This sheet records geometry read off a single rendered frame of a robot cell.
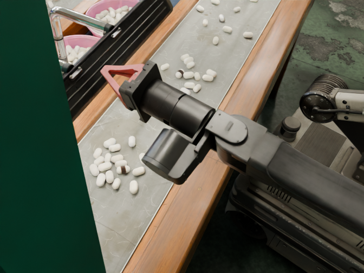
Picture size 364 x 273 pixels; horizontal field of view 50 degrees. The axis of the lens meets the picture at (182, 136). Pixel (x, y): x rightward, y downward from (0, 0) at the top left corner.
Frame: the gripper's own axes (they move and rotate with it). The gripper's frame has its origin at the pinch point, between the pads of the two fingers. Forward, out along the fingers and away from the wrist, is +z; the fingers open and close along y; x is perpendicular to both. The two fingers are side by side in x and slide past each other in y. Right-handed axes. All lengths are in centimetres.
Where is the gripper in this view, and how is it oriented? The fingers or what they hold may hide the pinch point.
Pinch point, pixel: (106, 71)
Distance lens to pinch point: 66.4
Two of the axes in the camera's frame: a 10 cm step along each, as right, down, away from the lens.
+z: -8.3, -4.7, 3.1
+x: 5.5, -7.9, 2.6
